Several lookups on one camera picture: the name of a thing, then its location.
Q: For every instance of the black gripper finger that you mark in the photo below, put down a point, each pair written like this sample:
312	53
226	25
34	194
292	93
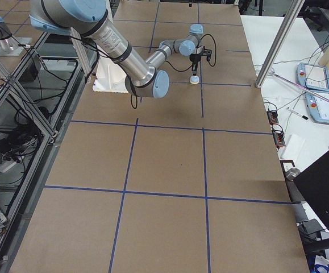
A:
194	68

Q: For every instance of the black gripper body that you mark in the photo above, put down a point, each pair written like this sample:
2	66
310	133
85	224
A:
194	59

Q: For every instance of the blue service bell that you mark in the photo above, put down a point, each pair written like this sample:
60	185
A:
194	80

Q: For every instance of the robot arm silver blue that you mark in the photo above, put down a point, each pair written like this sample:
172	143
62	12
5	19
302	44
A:
90	19

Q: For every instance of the long metal grabber stick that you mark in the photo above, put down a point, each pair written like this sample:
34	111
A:
299	86

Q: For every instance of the orange black adapter box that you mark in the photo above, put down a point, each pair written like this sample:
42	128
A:
278	137
272	117

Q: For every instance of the black marker pen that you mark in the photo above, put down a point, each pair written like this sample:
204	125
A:
297	114

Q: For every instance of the upper teach pendant tablet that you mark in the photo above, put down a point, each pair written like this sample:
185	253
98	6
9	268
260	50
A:
314	77

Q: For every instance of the teach pendant tablet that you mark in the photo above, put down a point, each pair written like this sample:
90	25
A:
318	108
314	77

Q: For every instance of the lower teach pendant tablet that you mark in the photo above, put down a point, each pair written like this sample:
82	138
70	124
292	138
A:
318	108

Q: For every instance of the metal cup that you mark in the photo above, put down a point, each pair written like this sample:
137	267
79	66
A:
292	173

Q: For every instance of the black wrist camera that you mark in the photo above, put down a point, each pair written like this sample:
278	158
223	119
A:
207	54

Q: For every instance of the white camera pole with base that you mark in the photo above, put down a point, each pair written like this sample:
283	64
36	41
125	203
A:
110	77

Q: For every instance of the aluminium frame post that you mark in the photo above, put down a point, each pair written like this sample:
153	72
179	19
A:
281	35

